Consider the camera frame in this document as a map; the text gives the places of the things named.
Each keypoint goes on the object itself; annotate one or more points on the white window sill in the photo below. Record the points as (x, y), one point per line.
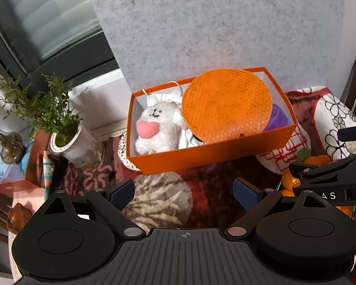
(101, 95)

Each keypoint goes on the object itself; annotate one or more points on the plant in glass vase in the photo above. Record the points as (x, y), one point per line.
(12, 151)

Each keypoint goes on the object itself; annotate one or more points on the brown wooden ornament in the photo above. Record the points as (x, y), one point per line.
(19, 216)

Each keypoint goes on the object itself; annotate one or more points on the light blue printed bag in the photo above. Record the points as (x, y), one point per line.
(6, 172)

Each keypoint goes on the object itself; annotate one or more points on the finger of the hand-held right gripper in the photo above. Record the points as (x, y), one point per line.
(354, 133)
(329, 167)

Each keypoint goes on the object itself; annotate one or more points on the brown cardboard box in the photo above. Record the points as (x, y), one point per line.
(34, 166)

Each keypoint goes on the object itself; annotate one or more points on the orange honeycomb round mat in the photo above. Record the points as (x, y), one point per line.
(225, 107)

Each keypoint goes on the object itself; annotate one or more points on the potted plant in white pot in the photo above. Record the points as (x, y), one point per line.
(74, 148)

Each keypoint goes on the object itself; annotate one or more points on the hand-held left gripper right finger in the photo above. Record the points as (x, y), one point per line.
(246, 194)

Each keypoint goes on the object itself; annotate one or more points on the white plush bunny pink heart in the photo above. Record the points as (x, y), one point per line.
(166, 115)

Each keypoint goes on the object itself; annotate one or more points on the red patterned blanket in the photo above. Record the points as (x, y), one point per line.
(213, 190)

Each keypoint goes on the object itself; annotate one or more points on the grey felt wall panel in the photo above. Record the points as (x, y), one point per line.
(210, 20)

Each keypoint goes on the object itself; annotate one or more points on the checked tablecloth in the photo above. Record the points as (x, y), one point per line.
(49, 172)

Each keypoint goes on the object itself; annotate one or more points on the orange cardboard box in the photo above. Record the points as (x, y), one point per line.
(210, 157)

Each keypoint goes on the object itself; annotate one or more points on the purple fleece cloth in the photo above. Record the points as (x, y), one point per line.
(277, 117)

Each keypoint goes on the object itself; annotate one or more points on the black and white spotted pad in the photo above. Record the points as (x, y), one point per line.
(124, 151)

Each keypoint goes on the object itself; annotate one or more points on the pile of tangerines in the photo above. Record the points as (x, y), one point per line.
(287, 181)

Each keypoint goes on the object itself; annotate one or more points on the white cloth face mask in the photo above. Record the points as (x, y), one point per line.
(192, 141)

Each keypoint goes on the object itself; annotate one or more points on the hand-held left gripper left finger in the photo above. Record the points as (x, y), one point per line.
(123, 194)

